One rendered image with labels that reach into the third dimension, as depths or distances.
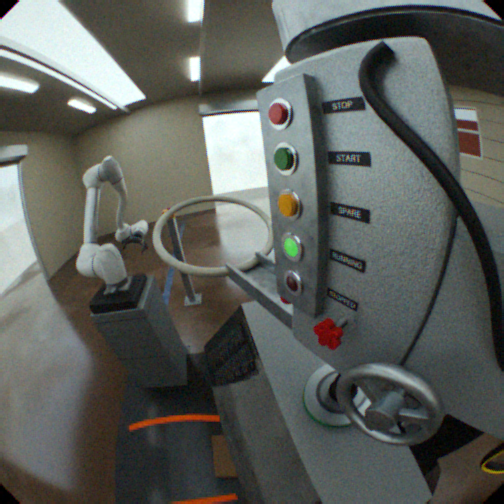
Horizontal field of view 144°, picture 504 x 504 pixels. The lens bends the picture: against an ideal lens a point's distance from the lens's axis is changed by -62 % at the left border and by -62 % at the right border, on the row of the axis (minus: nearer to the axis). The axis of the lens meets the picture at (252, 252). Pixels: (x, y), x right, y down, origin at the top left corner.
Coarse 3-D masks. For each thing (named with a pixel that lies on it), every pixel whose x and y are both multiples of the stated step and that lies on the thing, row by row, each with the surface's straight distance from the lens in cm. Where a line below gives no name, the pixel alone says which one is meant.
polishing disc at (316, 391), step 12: (324, 372) 65; (336, 372) 65; (312, 384) 62; (324, 384) 62; (312, 396) 60; (324, 396) 61; (360, 396) 62; (312, 408) 59; (324, 408) 59; (336, 408) 60; (360, 408) 61; (324, 420) 58; (336, 420) 58; (348, 420) 59
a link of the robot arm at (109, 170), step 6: (108, 156) 152; (102, 162) 150; (108, 162) 146; (114, 162) 148; (102, 168) 150; (108, 168) 147; (114, 168) 147; (120, 168) 152; (102, 174) 150; (108, 174) 148; (114, 174) 148; (120, 174) 150; (102, 180) 154; (108, 180) 152; (114, 180) 149
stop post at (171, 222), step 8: (168, 224) 214; (176, 224) 221; (176, 232) 215; (176, 240) 218; (176, 248) 221; (176, 256) 225; (184, 280) 237; (192, 288) 244; (192, 296) 248; (200, 296) 256; (184, 304) 251; (192, 304) 247
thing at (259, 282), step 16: (256, 256) 71; (240, 272) 61; (256, 272) 68; (272, 272) 66; (256, 288) 54; (272, 288) 60; (272, 304) 50; (288, 304) 55; (288, 320) 48; (416, 400) 39
